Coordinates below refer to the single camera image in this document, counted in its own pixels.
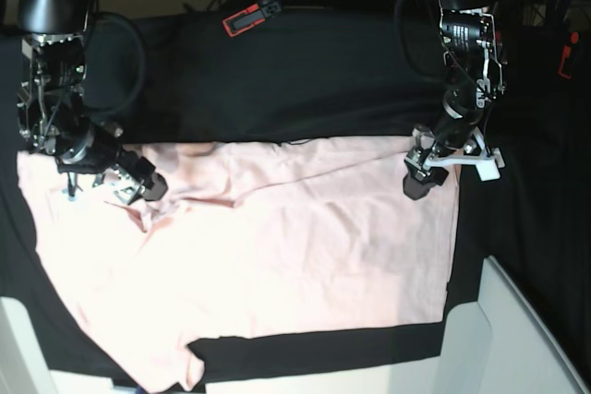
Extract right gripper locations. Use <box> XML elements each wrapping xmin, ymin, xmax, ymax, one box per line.
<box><xmin>54</xmin><ymin>121</ymin><xmax>168</xmax><ymax>205</ymax></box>

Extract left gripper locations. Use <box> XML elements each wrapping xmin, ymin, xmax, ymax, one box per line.
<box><xmin>403</xmin><ymin>107</ymin><xmax>504</xmax><ymax>200</ymax></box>

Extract pink T-shirt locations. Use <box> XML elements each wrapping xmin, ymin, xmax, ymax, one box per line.
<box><xmin>17</xmin><ymin>137</ymin><xmax>459</xmax><ymax>393</ymax></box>

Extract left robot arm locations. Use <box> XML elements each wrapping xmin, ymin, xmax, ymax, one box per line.
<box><xmin>395</xmin><ymin>0</ymin><xmax>505</xmax><ymax>200</ymax></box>

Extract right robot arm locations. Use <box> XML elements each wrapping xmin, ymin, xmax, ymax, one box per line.
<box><xmin>17</xmin><ymin>0</ymin><xmax>168</xmax><ymax>205</ymax></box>

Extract black table cloth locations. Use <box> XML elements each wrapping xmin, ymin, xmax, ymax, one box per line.
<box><xmin>1</xmin><ymin>10</ymin><xmax>590</xmax><ymax>382</ymax></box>

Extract red clamp at right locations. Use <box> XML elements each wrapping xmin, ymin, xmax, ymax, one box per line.
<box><xmin>558</xmin><ymin>31</ymin><xmax>580</xmax><ymax>80</ymax></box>

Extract red black clamp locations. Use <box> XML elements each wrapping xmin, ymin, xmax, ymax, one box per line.
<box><xmin>223</xmin><ymin>1</ymin><xmax>283</xmax><ymax>38</ymax></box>

